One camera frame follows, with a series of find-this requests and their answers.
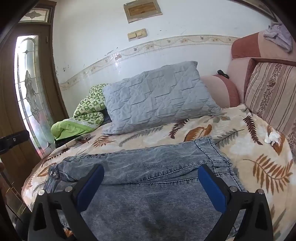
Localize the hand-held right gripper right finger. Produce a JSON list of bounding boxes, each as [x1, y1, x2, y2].
[[198, 164, 274, 241]]

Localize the lilac cloth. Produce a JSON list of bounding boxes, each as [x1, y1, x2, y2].
[[263, 22, 294, 53]]

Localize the grey quilted pillow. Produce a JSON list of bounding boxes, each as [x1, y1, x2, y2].
[[102, 61, 222, 135]]

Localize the pink and red bolster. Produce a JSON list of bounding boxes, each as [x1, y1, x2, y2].
[[201, 74, 240, 109]]

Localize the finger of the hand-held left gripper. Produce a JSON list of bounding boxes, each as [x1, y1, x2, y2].
[[0, 130, 30, 154]]

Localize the green patterned quilt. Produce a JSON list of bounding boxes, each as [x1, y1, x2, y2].
[[50, 83, 109, 141]]

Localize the stained glass transom window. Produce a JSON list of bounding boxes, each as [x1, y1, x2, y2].
[[18, 6, 52, 24]]

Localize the framed wall panel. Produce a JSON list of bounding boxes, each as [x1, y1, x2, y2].
[[123, 0, 163, 24]]

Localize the beige double light switch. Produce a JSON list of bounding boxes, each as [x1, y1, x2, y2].
[[127, 28, 148, 42]]

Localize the wooden door with stained glass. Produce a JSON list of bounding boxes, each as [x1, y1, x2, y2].
[[0, 24, 70, 193]]

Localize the blue denim pants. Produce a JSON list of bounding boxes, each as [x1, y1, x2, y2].
[[43, 136, 247, 241]]

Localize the white crumpled tissue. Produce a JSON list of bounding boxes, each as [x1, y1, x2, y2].
[[264, 130, 281, 146]]

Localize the leaf-printed blanket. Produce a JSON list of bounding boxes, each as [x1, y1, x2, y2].
[[21, 103, 296, 241]]

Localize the striped beige cushion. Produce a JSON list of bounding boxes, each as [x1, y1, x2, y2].
[[244, 61, 296, 160]]

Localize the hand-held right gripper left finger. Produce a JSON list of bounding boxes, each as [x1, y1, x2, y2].
[[27, 163, 105, 241]]

